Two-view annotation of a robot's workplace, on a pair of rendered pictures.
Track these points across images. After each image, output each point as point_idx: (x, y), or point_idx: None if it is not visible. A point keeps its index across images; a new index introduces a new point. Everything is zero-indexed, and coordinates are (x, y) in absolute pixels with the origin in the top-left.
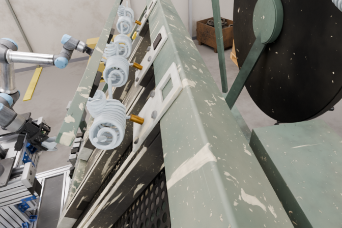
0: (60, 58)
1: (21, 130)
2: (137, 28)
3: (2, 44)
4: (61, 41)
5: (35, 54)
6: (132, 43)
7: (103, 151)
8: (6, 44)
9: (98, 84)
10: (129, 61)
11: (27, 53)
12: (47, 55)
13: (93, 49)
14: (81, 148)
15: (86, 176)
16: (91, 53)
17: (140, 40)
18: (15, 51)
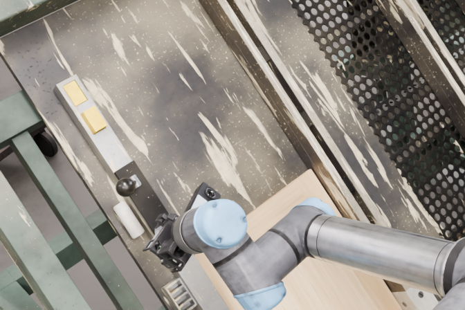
0: (310, 200)
1: None
2: None
3: (463, 283)
4: (245, 222)
5: (371, 225)
6: (107, 148)
7: (421, 16)
8: (445, 297)
9: None
10: (248, 34)
11: (394, 233)
12: (336, 218)
13: (159, 251)
14: (425, 299)
15: (458, 86)
16: (212, 191)
17: None
18: (432, 246)
